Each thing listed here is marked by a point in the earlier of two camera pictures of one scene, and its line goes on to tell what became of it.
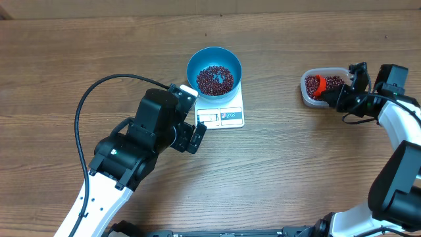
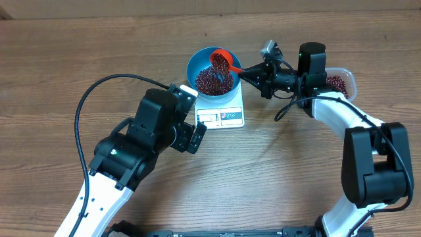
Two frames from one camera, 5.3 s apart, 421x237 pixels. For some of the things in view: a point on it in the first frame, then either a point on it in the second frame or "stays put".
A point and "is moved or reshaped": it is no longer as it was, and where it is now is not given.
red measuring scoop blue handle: x=322 y=85 is moved or reshaped
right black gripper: x=341 y=93 -> x=267 y=74
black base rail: x=330 y=228 stays put
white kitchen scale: x=227 y=114 stays put
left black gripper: x=183 y=143 stays put
